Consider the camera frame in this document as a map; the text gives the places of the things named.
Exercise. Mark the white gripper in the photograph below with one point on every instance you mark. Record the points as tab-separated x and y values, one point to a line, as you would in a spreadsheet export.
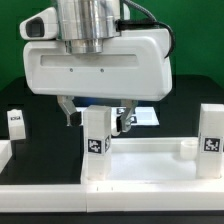
131	67

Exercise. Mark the white desk top tray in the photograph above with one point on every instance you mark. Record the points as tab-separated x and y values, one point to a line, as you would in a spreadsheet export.
150	160

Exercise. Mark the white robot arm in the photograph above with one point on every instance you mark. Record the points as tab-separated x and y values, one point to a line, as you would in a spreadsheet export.
85	24

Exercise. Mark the white marker sheet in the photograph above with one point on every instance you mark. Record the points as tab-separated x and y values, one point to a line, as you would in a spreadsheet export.
143	116

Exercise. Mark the white front fence bar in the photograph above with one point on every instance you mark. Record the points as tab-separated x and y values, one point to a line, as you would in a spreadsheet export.
105	198

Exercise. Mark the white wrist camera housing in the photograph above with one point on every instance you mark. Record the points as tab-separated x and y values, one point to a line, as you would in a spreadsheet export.
42	26

